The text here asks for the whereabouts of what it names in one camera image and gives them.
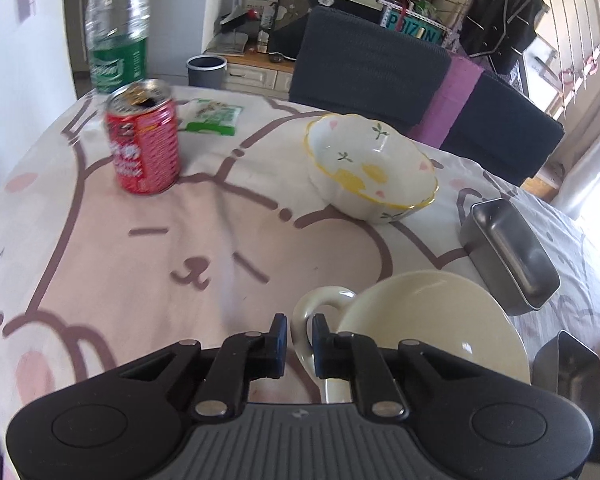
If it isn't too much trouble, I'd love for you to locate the square steel container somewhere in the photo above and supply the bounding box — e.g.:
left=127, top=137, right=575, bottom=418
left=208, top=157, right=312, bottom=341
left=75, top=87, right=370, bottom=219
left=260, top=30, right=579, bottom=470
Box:
left=532, top=330, right=600, bottom=428

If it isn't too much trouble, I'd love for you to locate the cream bowl with handles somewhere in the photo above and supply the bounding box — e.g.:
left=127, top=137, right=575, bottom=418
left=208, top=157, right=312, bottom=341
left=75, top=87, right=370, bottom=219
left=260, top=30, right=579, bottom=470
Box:
left=290, top=270, right=531, bottom=406

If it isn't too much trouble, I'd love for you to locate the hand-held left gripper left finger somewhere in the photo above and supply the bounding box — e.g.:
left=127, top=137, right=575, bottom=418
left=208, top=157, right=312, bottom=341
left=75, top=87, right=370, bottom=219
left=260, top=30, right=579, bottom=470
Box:
left=115, top=313, right=288, bottom=421

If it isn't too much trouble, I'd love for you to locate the black jacket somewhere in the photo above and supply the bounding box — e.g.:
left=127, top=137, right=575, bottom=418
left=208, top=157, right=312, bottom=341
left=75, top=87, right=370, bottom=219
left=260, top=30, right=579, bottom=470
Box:
left=460, top=0, right=551, bottom=75

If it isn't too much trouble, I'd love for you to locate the dark grey chair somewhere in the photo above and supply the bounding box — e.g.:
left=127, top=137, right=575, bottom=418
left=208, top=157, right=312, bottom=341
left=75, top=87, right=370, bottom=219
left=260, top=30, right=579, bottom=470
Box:
left=440, top=69, right=566, bottom=187
left=288, top=6, right=453, bottom=133

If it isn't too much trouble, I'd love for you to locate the floral ceramic bowl yellow rim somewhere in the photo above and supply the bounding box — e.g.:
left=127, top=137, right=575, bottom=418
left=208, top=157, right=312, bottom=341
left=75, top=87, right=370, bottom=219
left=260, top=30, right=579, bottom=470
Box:
left=305, top=113, right=440, bottom=225

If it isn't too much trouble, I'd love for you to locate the grey waste bin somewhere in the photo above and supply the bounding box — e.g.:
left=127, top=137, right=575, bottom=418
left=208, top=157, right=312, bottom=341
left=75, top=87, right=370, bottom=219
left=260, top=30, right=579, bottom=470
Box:
left=186, top=55, right=228, bottom=89

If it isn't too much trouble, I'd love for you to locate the green snack packet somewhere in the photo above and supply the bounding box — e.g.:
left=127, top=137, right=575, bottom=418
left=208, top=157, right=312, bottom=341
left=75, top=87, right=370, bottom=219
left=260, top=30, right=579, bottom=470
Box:
left=177, top=98, right=244, bottom=137

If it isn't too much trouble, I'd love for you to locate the bear printed tablecloth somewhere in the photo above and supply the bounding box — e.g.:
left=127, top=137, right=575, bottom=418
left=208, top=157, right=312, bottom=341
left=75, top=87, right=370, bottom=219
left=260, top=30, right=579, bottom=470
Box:
left=0, top=85, right=600, bottom=480

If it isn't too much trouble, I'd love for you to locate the wooden sideboard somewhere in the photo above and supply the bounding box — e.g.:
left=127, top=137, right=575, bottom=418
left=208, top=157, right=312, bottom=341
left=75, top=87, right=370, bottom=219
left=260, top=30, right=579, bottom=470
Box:
left=202, top=50, right=298, bottom=101

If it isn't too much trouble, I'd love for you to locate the teal sign plate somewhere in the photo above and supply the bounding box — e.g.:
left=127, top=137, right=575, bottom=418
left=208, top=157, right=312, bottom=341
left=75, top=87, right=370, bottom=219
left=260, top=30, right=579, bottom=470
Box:
left=382, top=10, right=443, bottom=46

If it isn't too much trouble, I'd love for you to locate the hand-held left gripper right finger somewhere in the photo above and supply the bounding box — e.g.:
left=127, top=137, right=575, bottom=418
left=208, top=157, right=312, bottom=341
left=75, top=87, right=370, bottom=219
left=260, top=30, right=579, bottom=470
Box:
left=311, top=313, right=485, bottom=421

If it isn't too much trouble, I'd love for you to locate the red drink can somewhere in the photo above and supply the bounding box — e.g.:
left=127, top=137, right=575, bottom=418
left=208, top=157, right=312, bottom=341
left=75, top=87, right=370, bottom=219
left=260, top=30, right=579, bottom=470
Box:
left=104, top=79, right=182, bottom=196

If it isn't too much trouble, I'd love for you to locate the purple cloth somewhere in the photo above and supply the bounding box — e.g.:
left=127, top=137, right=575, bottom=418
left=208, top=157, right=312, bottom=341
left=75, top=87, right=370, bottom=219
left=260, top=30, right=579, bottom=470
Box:
left=407, top=55, right=486, bottom=151

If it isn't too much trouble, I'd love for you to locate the clear plastic bottle green label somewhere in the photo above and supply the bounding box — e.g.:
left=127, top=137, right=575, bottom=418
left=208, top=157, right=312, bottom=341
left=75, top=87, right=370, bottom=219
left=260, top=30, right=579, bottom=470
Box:
left=84, top=0, right=148, bottom=95

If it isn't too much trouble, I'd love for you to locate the rectangular steel container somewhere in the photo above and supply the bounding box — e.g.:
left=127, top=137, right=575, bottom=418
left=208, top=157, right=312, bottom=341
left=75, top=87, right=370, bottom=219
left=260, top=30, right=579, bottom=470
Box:
left=459, top=198, right=561, bottom=311

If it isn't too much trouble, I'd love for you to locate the white curtain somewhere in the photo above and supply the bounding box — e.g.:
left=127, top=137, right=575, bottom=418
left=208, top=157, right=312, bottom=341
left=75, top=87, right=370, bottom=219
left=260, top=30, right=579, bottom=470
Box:
left=550, top=105, right=600, bottom=221

